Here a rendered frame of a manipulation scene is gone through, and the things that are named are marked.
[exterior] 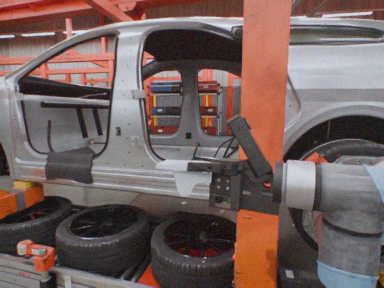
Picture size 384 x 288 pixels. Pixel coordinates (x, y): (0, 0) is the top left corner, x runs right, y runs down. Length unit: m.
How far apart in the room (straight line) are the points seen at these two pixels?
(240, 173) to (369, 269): 0.21
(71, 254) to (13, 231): 0.55
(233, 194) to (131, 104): 1.35
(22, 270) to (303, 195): 1.80
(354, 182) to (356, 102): 1.15
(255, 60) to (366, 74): 0.77
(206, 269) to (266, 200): 1.04
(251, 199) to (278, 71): 0.60
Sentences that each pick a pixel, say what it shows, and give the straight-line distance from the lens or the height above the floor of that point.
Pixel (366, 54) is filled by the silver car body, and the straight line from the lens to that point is 1.56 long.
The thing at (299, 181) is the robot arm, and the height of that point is 1.23.
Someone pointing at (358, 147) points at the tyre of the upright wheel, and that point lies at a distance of 1.38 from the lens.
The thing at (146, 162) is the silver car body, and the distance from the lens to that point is 1.64.
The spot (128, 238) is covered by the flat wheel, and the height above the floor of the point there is 0.49.
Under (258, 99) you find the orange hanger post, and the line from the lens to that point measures 0.89.
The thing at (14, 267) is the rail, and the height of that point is 0.35.
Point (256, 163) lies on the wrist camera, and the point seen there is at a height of 1.25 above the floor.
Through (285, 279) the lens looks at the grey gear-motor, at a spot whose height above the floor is 0.43.
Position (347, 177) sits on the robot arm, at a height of 1.24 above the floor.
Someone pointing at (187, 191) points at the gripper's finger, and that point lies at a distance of 0.38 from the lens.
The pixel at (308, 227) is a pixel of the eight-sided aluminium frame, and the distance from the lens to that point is 1.35.
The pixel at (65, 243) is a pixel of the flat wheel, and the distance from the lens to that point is 1.78.
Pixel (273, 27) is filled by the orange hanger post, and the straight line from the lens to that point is 0.94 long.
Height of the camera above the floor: 1.33
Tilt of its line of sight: 8 degrees down
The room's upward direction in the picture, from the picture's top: straight up
